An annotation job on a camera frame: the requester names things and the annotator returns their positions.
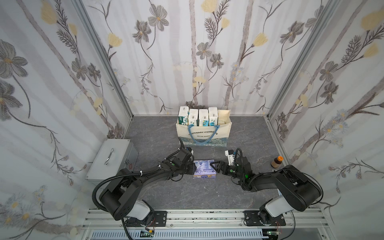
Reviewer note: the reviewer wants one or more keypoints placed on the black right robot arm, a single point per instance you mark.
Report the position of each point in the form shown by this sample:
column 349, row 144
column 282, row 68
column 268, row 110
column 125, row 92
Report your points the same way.
column 297, row 190

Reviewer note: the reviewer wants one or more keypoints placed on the silver metal case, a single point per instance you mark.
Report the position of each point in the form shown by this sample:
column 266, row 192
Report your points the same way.
column 113, row 156

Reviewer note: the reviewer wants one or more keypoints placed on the green white tissue pack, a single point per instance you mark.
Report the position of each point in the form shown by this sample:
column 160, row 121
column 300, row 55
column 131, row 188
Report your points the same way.
column 203, row 117
column 183, row 116

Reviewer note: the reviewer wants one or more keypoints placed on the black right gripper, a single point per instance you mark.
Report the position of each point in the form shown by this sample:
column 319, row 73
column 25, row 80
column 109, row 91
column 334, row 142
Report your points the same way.
column 224, row 168

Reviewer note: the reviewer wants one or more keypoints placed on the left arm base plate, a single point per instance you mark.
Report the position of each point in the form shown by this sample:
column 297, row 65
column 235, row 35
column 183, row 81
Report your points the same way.
column 156, row 218

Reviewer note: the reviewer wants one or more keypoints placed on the purple tissue pack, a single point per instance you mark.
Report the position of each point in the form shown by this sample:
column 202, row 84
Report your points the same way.
column 204, row 170

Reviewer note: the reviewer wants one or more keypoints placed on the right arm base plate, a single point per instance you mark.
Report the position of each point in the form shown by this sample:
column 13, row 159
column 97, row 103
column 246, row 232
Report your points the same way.
column 262, row 219

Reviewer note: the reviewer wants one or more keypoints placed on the green white tissue pack front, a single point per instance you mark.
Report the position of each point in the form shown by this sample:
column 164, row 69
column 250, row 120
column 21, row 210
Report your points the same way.
column 203, row 117

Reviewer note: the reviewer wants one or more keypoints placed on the aluminium frame rail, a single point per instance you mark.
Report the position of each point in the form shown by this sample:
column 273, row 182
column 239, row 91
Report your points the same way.
column 210, row 224

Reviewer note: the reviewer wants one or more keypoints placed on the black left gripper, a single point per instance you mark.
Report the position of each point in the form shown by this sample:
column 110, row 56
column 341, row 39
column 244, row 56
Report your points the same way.
column 186, row 167

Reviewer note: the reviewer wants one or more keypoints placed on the cartoon elephant tissue pack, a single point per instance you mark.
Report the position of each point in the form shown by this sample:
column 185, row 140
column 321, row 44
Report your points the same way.
column 213, row 116

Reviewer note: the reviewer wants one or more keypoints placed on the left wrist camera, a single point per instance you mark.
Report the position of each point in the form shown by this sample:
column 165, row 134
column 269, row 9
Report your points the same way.
column 190, row 150

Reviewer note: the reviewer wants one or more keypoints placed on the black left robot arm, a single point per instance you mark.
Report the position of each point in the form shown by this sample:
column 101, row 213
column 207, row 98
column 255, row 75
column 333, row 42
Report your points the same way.
column 118, row 195

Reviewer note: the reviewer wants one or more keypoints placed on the brown bottle orange cap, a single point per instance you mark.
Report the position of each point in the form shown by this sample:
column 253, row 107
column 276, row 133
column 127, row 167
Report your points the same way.
column 276, row 163

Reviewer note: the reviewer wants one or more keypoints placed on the cream canvas tote bag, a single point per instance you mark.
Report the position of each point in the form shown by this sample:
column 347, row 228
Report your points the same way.
column 212, row 136

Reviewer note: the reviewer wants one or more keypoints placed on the green white tissue pack back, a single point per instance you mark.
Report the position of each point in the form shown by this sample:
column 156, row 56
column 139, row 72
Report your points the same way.
column 183, row 116

